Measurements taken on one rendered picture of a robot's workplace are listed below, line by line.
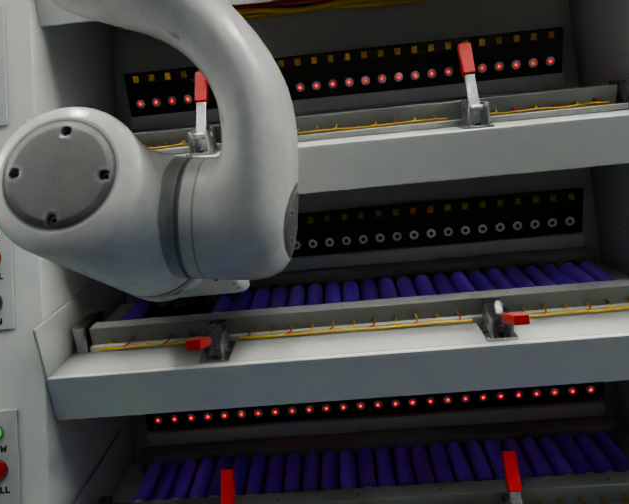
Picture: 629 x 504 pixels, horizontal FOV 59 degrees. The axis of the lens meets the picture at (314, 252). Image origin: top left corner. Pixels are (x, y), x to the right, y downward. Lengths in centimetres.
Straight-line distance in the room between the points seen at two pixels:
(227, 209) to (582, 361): 37
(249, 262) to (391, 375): 24
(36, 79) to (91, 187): 35
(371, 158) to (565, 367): 26
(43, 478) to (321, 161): 39
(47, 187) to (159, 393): 29
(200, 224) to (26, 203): 9
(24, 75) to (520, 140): 48
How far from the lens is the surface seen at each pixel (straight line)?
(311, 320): 56
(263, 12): 73
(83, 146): 31
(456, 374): 53
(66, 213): 30
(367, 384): 53
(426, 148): 54
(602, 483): 65
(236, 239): 31
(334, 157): 53
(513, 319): 47
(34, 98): 63
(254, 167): 31
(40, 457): 60
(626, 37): 71
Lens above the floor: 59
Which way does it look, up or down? 5 degrees up
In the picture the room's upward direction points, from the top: 5 degrees counter-clockwise
